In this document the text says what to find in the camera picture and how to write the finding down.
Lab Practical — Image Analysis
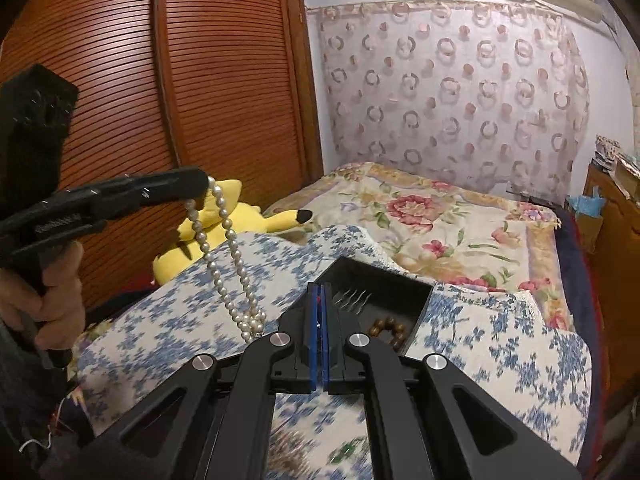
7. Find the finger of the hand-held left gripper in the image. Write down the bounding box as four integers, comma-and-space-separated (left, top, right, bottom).
47, 166, 210, 211
0, 199, 151, 261

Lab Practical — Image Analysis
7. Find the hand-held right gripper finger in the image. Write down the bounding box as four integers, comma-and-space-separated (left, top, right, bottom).
40, 282, 321, 480
320, 284, 584, 480

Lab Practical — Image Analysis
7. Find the silver hair comb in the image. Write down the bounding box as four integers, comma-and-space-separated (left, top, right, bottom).
332, 287, 372, 309

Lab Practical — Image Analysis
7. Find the brown wooden bead bracelet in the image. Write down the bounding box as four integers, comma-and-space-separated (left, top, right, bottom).
367, 316, 408, 349

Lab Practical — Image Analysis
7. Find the white pearl necklace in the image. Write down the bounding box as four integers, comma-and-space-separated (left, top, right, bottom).
184, 176, 269, 345

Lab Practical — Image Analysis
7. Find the black cardboard box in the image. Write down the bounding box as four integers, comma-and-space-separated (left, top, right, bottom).
314, 256, 435, 357

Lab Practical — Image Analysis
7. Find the person's left forearm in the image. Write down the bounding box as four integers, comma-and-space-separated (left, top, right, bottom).
0, 317, 97, 480

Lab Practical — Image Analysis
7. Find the person's left hand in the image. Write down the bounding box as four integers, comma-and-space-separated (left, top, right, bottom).
0, 242, 87, 353

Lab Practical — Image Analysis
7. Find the yellow plush toy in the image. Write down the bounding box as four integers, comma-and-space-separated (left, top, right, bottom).
152, 177, 314, 285

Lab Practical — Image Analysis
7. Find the brown louvered wardrobe door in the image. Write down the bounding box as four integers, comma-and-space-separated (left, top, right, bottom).
0, 0, 182, 311
154, 0, 310, 201

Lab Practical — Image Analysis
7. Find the flowered bed blanket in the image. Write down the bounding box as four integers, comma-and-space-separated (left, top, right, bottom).
262, 161, 574, 332

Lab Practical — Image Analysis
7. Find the blue floral cloth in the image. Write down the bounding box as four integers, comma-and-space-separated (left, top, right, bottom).
75, 225, 594, 480

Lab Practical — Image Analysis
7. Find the navy bed sheet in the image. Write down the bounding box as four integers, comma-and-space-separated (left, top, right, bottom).
554, 209, 603, 467

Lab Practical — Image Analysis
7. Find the sheer curtain with circles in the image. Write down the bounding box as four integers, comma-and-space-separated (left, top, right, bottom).
306, 1, 592, 197

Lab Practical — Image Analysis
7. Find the blue plastic bag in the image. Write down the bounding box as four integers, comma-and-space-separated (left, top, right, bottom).
567, 185, 607, 223

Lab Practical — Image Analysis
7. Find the long wooden cabinet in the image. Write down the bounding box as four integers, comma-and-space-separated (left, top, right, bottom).
582, 160, 640, 403

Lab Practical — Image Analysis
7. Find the stack of folded cloths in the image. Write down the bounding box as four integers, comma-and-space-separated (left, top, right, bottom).
594, 135, 624, 172

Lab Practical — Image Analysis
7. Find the flat cardboard box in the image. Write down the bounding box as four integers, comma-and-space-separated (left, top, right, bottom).
614, 152, 640, 197

